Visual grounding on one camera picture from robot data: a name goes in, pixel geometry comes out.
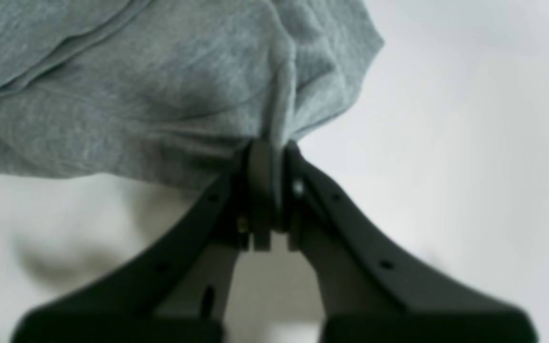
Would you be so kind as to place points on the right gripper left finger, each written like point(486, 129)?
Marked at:
point(176, 290)

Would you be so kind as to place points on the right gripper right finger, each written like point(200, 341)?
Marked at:
point(372, 290)

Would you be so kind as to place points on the grey t-shirt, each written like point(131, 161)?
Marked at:
point(166, 91)

